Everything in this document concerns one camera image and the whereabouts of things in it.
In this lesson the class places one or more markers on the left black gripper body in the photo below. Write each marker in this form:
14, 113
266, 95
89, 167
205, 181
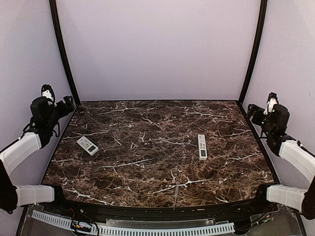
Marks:
64, 111

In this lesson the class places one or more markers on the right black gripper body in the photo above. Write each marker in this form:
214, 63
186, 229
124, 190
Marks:
256, 120

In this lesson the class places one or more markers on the long white remote control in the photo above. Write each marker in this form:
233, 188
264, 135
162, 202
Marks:
202, 147

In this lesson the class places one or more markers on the clear handle screwdriver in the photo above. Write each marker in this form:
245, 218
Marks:
176, 196

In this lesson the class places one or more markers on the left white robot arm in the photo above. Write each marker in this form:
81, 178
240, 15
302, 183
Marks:
37, 134

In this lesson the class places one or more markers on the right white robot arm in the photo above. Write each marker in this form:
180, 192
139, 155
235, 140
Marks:
273, 122

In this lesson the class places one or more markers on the small white remote control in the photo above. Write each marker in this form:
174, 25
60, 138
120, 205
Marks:
87, 145

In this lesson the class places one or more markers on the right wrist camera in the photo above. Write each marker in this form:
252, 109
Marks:
272, 100

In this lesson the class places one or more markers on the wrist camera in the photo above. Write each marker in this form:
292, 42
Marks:
47, 91
272, 100

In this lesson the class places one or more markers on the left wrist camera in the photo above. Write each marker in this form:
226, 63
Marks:
47, 91

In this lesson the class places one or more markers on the black front table rail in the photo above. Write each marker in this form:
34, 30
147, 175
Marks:
240, 210

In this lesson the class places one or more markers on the left black frame post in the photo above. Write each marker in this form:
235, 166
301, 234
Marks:
62, 50

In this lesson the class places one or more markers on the black frame post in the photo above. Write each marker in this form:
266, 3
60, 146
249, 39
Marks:
62, 50
255, 49

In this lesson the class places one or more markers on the right black frame post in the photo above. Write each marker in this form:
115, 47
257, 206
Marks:
255, 49

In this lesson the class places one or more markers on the white slotted cable duct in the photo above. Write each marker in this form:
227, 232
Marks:
136, 228

